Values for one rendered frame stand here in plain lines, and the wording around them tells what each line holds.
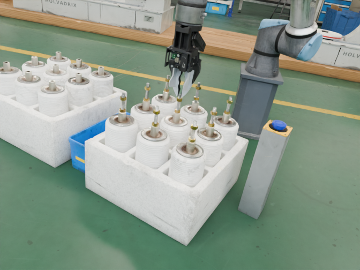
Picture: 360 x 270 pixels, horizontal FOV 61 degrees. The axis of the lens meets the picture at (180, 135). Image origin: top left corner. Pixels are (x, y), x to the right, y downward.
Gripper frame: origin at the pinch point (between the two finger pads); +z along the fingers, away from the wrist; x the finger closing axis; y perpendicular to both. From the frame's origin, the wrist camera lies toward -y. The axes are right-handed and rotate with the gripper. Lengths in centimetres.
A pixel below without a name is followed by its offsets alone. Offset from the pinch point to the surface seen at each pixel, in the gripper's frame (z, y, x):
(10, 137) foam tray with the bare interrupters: 32, 9, -60
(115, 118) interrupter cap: 9.6, 10.2, -15.7
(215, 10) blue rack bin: 29, -450, -103
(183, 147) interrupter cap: 9.6, 14.2, 7.4
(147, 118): 10.7, 2.3, -9.0
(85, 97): 14.2, -5.4, -37.7
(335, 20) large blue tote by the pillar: 11, -447, 80
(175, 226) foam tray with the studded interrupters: 29.6, 22.5, 11.4
